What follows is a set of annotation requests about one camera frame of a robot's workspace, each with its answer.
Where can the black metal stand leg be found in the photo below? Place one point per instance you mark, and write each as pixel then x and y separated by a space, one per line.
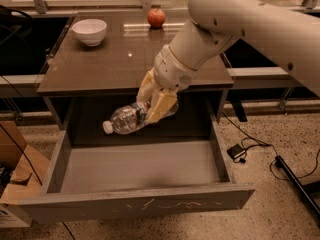
pixel 280 163

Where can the black bag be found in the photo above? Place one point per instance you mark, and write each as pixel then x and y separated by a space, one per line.
pixel 17 21

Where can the red apple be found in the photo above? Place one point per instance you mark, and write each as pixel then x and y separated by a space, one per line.
pixel 156 17

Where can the grey open top drawer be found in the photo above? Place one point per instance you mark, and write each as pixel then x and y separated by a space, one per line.
pixel 179 165

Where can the grey cabinet with glossy top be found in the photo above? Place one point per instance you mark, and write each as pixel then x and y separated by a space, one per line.
pixel 118 64

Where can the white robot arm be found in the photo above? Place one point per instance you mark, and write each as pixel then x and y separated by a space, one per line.
pixel 288 38

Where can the black power adapter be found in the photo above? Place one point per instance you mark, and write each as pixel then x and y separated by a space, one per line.
pixel 235 151

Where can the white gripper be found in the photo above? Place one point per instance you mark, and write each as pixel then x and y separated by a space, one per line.
pixel 171 69

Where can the clear plastic water bottle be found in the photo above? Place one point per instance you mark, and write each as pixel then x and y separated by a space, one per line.
pixel 128 119

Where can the brown cardboard box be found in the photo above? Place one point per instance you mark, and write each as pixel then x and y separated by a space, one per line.
pixel 23 169

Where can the white ceramic bowl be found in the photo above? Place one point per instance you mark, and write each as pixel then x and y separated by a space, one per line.
pixel 90 32

